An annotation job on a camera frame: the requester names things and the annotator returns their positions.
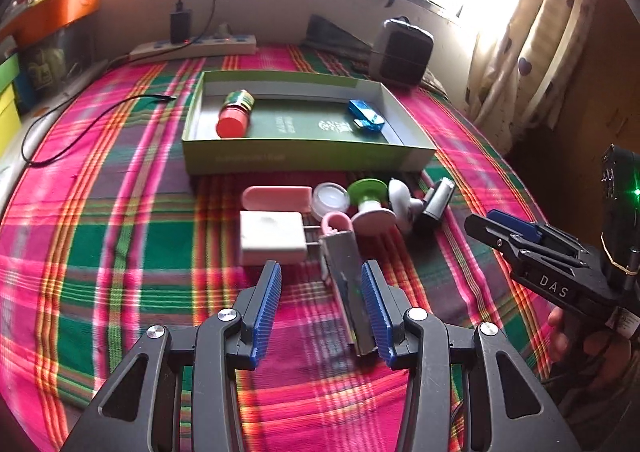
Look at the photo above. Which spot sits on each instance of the pale bar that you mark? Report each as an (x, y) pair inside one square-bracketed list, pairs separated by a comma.
[(345, 272)]

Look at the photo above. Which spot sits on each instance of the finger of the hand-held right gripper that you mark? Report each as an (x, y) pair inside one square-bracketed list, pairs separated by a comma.
[(515, 228), (487, 232)]

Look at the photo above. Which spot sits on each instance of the orange tray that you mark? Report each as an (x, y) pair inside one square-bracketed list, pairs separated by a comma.
[(65, 6)]

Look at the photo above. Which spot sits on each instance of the dark cloth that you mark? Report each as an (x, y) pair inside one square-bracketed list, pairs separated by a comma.
[(330, 34)]

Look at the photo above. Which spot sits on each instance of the green cardboard box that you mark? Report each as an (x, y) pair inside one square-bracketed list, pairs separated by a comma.
[(300, 156)]

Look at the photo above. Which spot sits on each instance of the pink sealing clip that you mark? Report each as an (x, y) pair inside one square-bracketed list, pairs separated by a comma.
[(275, 198)]

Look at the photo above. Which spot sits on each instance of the grey plug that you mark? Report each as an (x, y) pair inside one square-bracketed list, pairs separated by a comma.
[(223, 31)]

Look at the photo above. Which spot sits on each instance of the yellow and green box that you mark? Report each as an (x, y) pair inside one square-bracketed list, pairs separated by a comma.
[(7, 101)]

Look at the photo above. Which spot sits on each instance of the pink hook clip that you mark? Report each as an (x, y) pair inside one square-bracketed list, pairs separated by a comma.
[(326, 224)]

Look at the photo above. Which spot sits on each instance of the red-capped bottle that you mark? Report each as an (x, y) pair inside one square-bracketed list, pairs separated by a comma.
[(232, 124)]

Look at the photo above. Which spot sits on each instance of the black power adapter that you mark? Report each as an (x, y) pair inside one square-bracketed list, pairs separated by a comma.
[(181, 26)]

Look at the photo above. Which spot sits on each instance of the grey portable heater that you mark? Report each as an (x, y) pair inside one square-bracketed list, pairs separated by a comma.
[(405, 51)]

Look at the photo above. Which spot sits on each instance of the white charger adapter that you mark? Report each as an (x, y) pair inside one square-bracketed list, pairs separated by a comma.
[(270, 237)]

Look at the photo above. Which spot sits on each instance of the black and silver gadget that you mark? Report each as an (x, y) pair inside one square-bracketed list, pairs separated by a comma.
[(435, 204)]

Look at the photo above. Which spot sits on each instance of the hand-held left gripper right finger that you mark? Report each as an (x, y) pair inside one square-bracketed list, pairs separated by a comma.
[(375, 312)]

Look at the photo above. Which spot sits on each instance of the blue small pack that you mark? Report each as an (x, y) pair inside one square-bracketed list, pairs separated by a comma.
[(365, 112)]

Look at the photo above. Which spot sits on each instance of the person's right hand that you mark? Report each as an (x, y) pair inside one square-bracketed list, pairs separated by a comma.
[(560, 339)]

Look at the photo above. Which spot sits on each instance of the plaid blanket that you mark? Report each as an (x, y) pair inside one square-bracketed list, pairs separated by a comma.
[(125, 232)]

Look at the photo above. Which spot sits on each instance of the white power strip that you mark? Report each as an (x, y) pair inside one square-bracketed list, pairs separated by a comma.
[(220, 47)]

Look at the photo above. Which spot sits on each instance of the patterned curtain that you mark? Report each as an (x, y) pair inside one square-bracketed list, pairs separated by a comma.
[(530, 31)]

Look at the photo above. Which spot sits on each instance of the white rounded gadget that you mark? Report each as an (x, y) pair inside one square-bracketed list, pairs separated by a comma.
[(400, 197)]

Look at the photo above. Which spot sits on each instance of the clear round jar lid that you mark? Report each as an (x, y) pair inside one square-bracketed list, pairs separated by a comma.
[(330, 199)]

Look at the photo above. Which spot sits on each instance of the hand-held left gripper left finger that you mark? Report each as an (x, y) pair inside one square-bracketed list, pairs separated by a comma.
[(267, 312)]

